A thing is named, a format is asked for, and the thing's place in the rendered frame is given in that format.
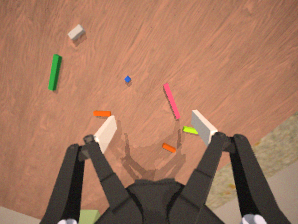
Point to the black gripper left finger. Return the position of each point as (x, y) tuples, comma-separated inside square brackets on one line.
[(65, 201)]

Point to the pink rod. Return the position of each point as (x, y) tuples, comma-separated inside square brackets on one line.
[(171, 99)]

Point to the small blue block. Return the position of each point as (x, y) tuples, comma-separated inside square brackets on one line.
[(127, 79)]

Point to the orange rod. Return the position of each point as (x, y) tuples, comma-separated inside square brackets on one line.
[(102, 113), (168, 147)]

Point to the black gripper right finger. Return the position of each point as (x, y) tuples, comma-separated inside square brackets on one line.
[(256, 201)]

